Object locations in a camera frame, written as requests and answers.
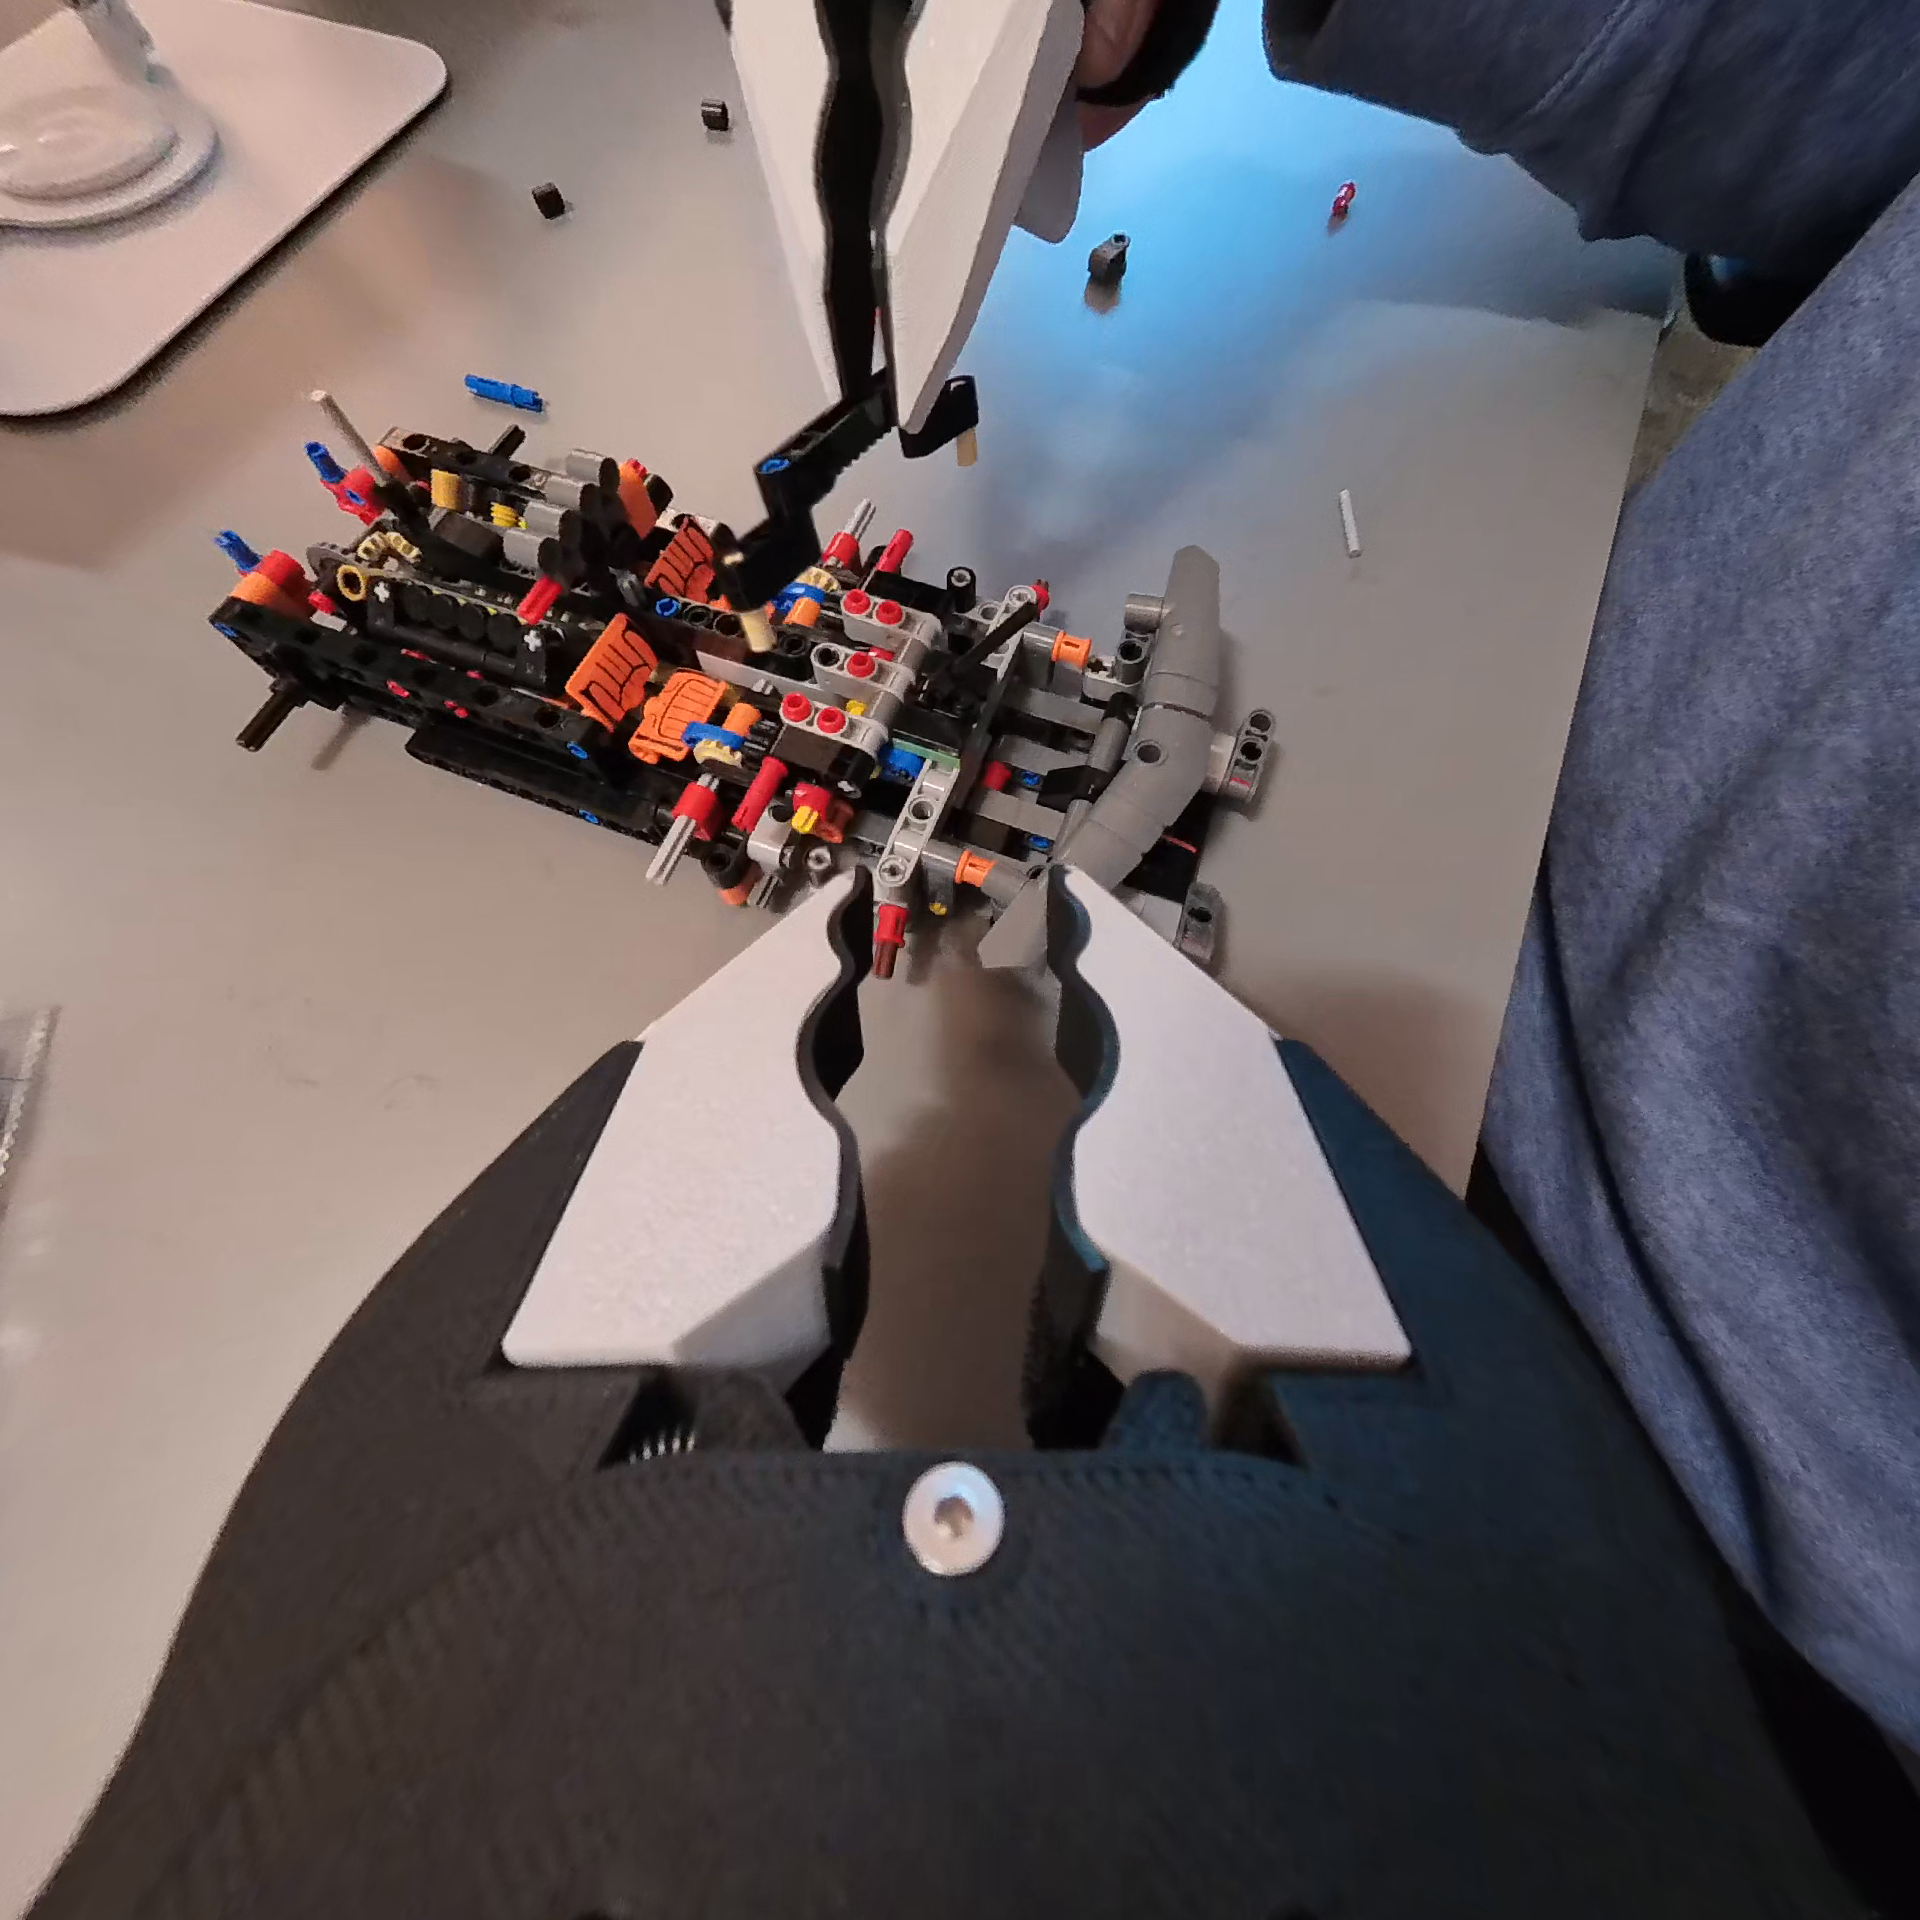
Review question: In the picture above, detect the lego car chassis model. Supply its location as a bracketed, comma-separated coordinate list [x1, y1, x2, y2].
[210, 392, 1281, 986]

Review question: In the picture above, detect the black lego frame with tan pins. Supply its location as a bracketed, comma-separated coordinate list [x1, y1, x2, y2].
[717, 376, 986, 650]

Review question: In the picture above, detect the person's blue clothing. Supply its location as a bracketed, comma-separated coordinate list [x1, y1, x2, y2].
[1477, 180, 1920, 1765]

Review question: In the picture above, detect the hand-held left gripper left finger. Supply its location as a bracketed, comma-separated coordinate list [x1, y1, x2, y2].
[504, 867, 875, 1444]

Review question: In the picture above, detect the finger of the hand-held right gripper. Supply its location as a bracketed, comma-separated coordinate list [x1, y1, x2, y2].
[883, 0, 1089, 434]
[729, 0, 921, 404]

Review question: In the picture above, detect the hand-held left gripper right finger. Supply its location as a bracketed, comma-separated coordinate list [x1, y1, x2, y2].
[1032, 865, 1413, 1444]

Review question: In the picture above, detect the clear plastic bag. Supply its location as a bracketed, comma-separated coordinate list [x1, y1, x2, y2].
[0, 1005, 62, 1220]

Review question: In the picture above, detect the person's right forearm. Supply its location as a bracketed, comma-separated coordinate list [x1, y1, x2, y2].
[1260, 0, 1920, 290]

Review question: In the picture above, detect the person's right hand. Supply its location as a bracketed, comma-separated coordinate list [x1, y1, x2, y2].
[1074, 0, 1162, 92]

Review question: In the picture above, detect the silver monitor stand base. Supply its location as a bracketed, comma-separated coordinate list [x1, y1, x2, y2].
[0, 0, 450, 421]

